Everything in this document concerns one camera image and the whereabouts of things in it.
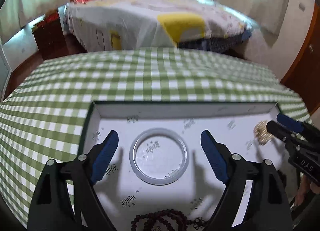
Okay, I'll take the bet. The gold chain bracelet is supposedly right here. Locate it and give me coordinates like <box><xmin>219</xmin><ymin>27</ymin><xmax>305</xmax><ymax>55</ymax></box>
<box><xmin>253</xmin><ymin>121</ymin><xmax>274</xmax><ymax>146</ymax></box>

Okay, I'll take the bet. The white jade bangle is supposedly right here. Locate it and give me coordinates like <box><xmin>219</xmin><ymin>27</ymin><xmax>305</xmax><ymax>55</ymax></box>
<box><xmin>129</xmin><ymin>128</ymin><xmax>189</xmax><ymax>186</ymax></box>

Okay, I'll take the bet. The green jewelry tray white lining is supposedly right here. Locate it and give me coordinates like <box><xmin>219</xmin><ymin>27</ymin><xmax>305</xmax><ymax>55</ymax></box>
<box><xmin>76</xmin><ymin>100</ymin><xmax>311</xmax><ymax>231</ymax></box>

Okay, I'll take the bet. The person's right hand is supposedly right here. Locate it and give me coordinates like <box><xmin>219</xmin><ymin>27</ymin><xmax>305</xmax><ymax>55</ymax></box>
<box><xmin>295</xmin><ymin>175</ymin><xmax>320</xmax><ymax>206</ymax></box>

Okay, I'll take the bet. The brown wooden door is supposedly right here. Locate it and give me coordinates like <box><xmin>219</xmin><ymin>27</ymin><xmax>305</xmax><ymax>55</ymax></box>
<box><xmin>281</xmin><ymin>4</ymin><xmax>319</xmax><ymax>114</ymax></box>

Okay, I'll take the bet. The green white checkered tablecloth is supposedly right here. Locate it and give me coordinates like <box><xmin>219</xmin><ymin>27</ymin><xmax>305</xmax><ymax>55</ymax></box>
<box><xmin>1</xmin><ymin>47</ymin><xmax>311</xmax><ymax>227</ymax></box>

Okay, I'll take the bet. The bed with patterned sheet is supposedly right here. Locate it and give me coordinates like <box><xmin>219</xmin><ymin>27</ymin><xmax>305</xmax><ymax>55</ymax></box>
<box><xmin>65</xmin><ymin>0</ymin><xmax>254</xmax><ymax>53</ymax></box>

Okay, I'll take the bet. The dark wooden nightstand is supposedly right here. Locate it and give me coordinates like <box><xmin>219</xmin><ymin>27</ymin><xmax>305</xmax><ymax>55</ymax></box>
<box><xmin>31</xmin><ymin>18</ymin><xmax>68</xmax><ymax>60</ymax></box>

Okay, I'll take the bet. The red box on nightstand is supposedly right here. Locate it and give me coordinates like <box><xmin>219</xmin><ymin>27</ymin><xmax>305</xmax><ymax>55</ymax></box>
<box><xmin>44</xmin><ymin>11</ymin><xmax>60</xmax><ymax>23</ymax></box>

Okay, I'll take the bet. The dark red bead necklace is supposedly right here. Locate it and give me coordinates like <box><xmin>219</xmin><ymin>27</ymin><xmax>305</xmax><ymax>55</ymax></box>
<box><xmin>130</xmin><ymin>209</ymin><xmax>208</xmax><ymax>231</ymax></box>

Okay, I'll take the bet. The wall light switch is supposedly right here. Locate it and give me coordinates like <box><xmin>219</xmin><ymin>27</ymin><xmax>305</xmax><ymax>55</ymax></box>
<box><xmin>299</xmin><ymin>3</ymin><xmax>305</xmax><ymax>12</ymax></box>

